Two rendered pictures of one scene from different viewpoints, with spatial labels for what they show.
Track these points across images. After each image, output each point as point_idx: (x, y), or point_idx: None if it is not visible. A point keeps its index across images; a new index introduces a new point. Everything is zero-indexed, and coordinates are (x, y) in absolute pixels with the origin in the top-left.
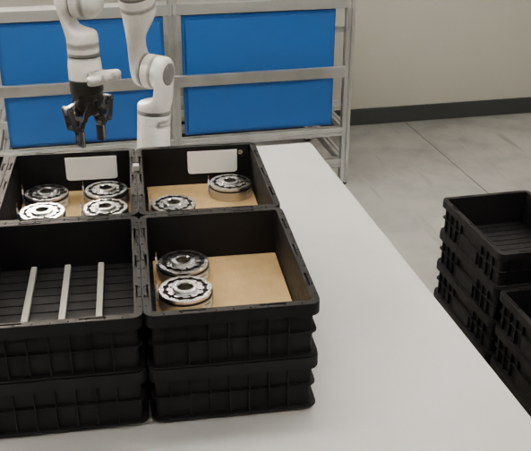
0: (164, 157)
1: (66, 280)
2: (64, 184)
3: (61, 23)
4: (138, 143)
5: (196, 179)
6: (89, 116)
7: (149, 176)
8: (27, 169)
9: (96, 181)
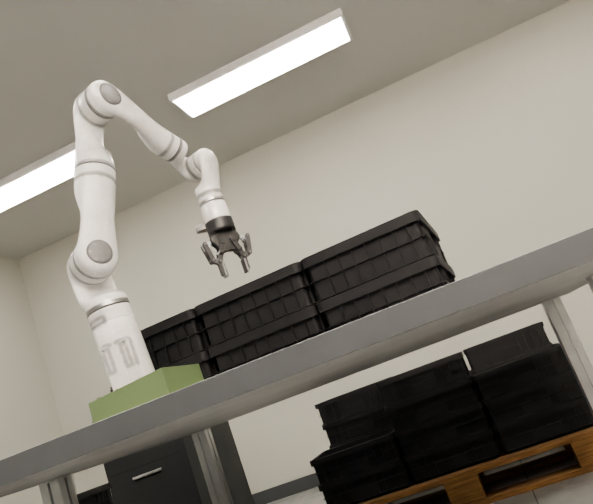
0: (174, 327)
1: None
2: (266, 312)
3: (219, 175)
4: (143, 339)
5: (155, 362)
6: (230, 251)
7: (192, 340)
8: (291, 281)
9: (238, 322)
